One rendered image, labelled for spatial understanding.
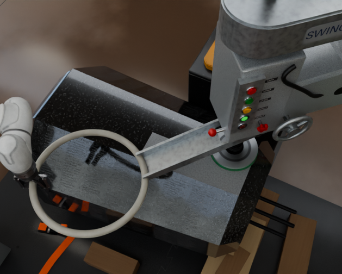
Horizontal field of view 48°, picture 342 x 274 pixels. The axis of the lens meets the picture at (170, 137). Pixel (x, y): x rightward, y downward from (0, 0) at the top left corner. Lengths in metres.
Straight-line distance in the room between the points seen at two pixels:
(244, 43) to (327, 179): 1.86
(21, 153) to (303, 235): 1.73
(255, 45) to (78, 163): 1.15
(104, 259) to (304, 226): 1.22
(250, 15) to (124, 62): 2.25
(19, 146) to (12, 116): 0.14
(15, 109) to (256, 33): 0.92
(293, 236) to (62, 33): 2.45
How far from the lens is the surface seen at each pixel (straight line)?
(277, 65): 1.14
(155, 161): 1.65
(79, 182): 1.94
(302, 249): 2.49
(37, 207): 1.61
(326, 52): 1.41
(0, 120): 1.50
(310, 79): 1.34
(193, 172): 1.71
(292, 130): 1.41
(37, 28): 3.66
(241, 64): 1.11
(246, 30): 1.02
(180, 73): 3.09
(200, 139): 1.63
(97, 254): 2.38
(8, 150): 1.40
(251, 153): 1.75
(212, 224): 1.76
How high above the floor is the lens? 2.41
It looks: 61 degrees down
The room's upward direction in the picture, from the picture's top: 4 degrees counter-clockwise
